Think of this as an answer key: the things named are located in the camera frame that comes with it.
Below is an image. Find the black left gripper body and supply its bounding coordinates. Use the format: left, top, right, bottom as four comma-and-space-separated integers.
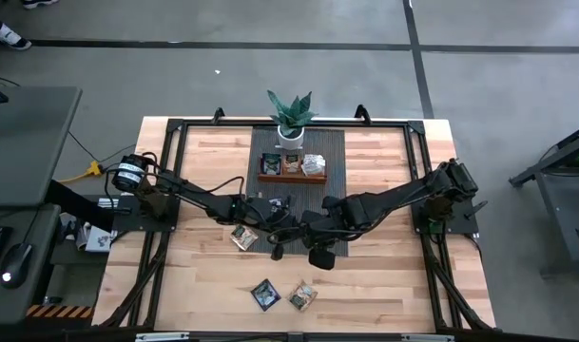
243, 197, 299, 261

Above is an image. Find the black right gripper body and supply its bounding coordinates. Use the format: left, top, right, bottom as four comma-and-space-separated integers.
300, 197, 361, 271

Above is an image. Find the wooden divided tray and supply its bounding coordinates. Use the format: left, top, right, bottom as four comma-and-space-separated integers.
257, 151, 328, 185

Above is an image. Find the grey woven placemat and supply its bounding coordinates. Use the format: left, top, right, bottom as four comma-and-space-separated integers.
243, 126, 350, 258

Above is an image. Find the white plant pot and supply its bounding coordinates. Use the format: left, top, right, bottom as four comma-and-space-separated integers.
277, 123, 305, 152

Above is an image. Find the green snake plant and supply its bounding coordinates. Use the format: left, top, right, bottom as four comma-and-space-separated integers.
266, 89, 318, 140

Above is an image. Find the silver aluminium bar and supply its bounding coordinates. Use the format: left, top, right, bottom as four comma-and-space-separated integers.
400, 333, 455, 342
135, 332, 190, 342

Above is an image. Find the white printed box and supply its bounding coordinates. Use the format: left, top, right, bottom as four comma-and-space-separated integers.
74, 222, 114, 254

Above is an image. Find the orange black hazard tape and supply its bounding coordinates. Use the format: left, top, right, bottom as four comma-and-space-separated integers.
26, 304, 94, 320

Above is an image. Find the black metal stand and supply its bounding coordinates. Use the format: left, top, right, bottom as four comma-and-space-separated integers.
509, 121, 579, 277

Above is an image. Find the dark grey desk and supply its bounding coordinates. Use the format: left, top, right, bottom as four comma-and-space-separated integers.
0, 85, 84, 329

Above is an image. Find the black computer mouse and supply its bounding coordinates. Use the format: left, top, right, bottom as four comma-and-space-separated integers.
0, 242, 33, 290

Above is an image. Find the person's foot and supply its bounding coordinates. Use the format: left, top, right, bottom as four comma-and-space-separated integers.
0, 18, 33, 52
21, 0, 61, 10

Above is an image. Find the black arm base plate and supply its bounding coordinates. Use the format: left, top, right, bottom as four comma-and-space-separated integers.
112, 194, 181, 234
412, 197, 489, 236

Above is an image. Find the yellow extension cord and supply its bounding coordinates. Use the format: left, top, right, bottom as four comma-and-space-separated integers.
55, 160, 105, 184

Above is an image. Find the black floor cable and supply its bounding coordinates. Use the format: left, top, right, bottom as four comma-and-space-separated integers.
68, 130, 138, 165

